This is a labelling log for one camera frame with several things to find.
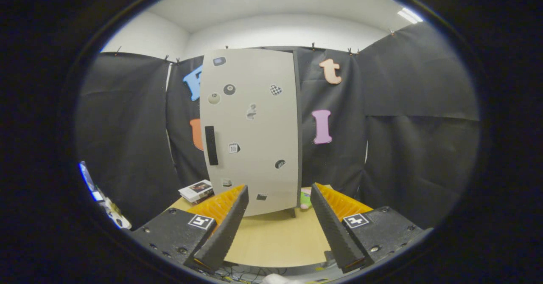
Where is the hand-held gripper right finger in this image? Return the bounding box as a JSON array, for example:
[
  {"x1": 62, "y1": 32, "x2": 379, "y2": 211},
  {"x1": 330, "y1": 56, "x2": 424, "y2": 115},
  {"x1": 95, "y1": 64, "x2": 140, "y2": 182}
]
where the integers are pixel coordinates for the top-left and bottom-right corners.
[{"x1": 310, "y1": 183, "x2": 434, "y2": 274}]

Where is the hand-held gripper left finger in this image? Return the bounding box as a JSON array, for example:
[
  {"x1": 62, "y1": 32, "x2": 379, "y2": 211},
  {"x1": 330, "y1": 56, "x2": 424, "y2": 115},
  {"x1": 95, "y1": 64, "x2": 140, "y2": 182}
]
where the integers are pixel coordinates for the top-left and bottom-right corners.
[{"x1": 127, "y1": 185, "x2": 249, "y2": 273}]

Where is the black cabinet door handle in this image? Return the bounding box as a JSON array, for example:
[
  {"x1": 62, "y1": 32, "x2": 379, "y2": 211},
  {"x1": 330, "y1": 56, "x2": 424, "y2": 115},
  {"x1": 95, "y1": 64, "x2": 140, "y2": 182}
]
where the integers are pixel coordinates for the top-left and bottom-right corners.
[{"x1": 205, "y1": 126, "x2": 219, "y2": 166}]

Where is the dark grey shoe cabinet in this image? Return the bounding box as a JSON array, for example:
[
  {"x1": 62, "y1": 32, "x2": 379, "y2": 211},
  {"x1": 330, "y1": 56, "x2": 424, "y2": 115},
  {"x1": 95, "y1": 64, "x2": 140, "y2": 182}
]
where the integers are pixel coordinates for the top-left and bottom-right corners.
[{"x1": 199, "y1": 46, "x2": 304, "y2": 218}]

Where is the pink and green plush toy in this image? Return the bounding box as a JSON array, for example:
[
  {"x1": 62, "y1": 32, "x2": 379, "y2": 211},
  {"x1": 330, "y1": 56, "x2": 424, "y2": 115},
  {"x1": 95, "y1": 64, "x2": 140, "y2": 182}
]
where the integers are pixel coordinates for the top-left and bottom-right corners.
[{"x1": 300, "y1": 187, "x2": 314, "y2": 210}]

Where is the white book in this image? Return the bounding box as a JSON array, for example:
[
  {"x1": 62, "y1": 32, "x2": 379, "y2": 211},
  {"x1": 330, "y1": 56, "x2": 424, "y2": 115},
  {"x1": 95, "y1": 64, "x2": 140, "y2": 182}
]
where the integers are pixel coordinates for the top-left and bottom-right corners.
[{"x1": 178, "y1": 180, "x2": 214, "y2": 202}]

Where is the white lumpy object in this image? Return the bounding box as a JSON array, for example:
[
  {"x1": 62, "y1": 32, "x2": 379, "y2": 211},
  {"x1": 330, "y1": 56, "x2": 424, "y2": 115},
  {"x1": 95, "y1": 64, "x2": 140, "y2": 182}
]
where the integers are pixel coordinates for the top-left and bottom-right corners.
[{"x1": 261, "y1": 274, "x2": 297, "y2": 284}]

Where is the white tray with small items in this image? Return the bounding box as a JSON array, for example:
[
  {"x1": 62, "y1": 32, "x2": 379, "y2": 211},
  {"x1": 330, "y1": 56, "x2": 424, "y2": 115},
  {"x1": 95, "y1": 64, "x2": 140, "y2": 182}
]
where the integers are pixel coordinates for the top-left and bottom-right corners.
[{"x1": 98, "y1": 196, "x2": 132, "y2": 229}]

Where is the black backdrop cloth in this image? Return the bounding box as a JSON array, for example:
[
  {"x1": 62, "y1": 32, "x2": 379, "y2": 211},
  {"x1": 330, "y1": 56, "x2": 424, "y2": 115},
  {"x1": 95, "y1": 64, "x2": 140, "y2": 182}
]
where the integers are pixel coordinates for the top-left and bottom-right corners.
[{"x1": 76, "y1": 21, "x2": 480, "y2": 229}]

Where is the small ceiling light panel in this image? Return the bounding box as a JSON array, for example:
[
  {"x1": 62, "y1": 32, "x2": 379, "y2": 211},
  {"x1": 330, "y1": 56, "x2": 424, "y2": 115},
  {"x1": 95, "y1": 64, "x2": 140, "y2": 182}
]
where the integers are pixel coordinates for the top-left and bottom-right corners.
[{"x1": 397, "y1": 7, "x2": 424, "y2": 24}]

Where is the tangle of black cables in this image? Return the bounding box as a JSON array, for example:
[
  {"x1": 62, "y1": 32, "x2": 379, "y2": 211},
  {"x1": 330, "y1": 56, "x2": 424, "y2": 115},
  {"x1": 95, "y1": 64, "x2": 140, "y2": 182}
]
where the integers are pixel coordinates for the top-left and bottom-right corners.
[{"x1": 214, "y1": 264, "x2": 289, "y2": 284}]

